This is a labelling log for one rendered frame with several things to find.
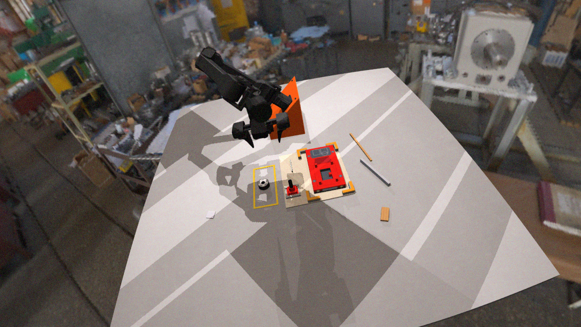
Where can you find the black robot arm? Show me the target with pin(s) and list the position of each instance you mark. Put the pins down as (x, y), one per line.
(257, 95)

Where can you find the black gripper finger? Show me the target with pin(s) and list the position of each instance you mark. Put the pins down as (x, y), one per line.
(248, 139)
(279, 132)

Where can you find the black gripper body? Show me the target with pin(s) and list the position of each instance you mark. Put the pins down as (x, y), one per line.
(239, 128)

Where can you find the black tyre wheel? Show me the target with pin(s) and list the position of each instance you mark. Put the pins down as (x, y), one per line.
(263, 184)

